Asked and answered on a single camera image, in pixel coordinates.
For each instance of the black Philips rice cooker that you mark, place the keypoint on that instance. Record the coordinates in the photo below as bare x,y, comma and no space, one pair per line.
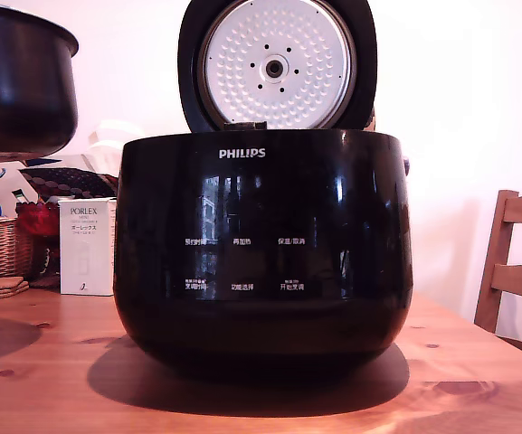
265,253

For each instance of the wooden chair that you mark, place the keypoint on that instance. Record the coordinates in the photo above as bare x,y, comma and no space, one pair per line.
520,280

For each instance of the dark patterned cloth bag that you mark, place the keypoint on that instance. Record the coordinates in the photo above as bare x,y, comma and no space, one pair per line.
68,181

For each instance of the white plastic container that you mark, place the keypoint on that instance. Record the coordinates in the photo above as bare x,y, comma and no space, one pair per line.
107,140

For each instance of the black cooking pot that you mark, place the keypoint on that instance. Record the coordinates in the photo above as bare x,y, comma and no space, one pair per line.
21,90

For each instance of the stack of cork coasters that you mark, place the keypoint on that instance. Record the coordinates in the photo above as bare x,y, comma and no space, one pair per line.
0,288

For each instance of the red scalloped bowl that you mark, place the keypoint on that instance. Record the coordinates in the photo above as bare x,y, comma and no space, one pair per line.
36,219

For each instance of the rice cooker lid, silver plate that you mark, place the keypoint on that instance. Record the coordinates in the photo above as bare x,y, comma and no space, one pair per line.
278,68

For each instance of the white Porlex box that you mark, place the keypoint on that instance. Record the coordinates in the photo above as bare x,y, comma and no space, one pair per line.
86,253

